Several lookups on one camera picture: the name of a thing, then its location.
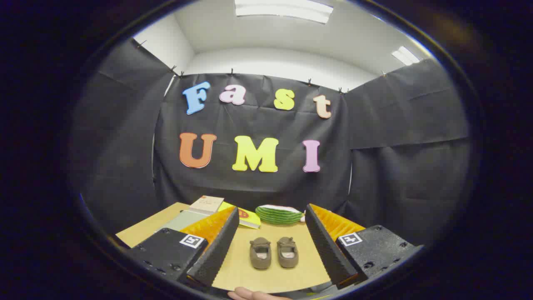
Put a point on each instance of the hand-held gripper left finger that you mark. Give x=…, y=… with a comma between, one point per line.
x=216, y=250

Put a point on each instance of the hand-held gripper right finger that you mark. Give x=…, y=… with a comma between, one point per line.
x=327, y=246

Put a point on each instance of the brown shoe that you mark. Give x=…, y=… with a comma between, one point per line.
x=260, y=255
x=287, y=253

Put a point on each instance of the pale fabric storage box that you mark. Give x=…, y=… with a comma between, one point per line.
x=185, y=219

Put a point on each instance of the yellow book with red circle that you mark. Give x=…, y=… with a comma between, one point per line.
x=249, y=217

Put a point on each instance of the beige book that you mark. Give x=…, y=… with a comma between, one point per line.
x=207, y=204

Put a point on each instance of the watermelon slice plush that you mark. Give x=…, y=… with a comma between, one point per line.
x=279, y=216

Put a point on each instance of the black backdrop cloth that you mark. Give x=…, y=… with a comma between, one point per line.
x=258, y=183

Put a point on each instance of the small ceiling light panel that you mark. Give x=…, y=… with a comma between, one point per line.
x=404, y=56

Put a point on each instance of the large ceiling light panel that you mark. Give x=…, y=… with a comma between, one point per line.
x=283, y=10

